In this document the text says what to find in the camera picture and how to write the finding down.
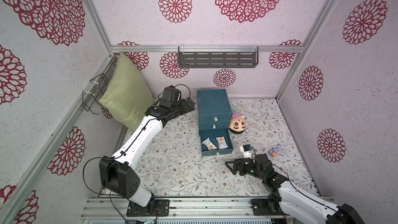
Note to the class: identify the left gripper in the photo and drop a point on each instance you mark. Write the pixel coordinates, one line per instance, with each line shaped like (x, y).
(189, 102)

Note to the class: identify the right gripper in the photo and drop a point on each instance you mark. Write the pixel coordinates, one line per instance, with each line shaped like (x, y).
(242, 166)

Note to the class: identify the white cookie packet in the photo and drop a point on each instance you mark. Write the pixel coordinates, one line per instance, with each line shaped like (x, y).
(222, 144)
(210, 146)

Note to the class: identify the teal drawer cabinet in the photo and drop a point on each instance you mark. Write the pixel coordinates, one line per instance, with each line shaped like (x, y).
(214, 115)

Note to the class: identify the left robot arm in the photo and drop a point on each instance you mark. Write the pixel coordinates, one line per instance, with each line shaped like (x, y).
(117, 173)

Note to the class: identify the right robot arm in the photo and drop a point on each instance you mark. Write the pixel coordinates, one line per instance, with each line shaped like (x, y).
(286, 198)

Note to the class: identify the small purple toy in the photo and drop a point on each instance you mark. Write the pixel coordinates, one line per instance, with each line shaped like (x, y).
(274, 151)

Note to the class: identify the cartoon face plush toy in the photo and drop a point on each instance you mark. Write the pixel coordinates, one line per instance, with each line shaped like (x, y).
(238, 124)

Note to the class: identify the green pillow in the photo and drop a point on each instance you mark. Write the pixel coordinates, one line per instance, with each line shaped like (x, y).
(127, 96)

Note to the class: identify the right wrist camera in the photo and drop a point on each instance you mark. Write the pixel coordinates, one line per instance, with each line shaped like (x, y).
(248, 151)

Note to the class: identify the grey wall shelf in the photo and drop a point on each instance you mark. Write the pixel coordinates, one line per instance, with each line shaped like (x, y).
(218, 59)

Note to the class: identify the black wire rack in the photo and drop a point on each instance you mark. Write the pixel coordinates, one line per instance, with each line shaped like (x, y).
(91, 96)

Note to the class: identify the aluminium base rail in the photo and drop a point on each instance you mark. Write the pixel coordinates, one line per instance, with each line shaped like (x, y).
(113, 208)

